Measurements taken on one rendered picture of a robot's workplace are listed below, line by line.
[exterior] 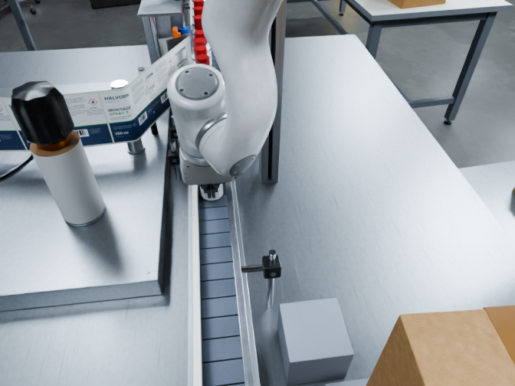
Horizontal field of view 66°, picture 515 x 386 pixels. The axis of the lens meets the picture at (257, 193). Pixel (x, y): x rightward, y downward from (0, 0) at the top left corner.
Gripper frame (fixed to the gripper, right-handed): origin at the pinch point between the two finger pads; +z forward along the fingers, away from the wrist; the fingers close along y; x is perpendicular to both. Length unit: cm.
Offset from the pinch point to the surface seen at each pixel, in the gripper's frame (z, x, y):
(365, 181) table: 13.9, -5.3, -38.9
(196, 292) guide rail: -5.3, 22.8, 3.6
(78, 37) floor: 200, -277, 119
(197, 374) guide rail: -10.0, 35.9, 3.7
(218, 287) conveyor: -1.0, 21.4, -0.2
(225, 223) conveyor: 4.4, 6.5, -2.5
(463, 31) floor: 190, -249, -248
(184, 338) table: 1.5, 29.1, 6.7
